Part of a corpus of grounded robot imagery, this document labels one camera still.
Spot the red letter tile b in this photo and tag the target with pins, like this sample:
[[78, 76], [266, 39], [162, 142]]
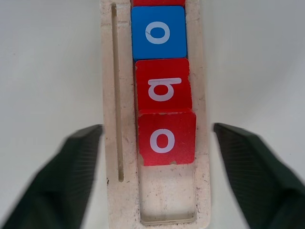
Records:
[[163, 88]]

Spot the wooden letter tray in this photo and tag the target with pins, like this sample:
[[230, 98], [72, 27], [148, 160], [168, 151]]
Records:
[[164, 190]]

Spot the blue letter tile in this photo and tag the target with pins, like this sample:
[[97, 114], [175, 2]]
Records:
[[158, 33]]

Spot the red letter tile o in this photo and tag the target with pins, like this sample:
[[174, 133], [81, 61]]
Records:
[[166, 140]]

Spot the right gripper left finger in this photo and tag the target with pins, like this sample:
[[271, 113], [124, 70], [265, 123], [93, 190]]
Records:
[[52, 181]]

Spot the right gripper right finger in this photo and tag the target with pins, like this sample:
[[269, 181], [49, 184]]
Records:
[[259, 181]]

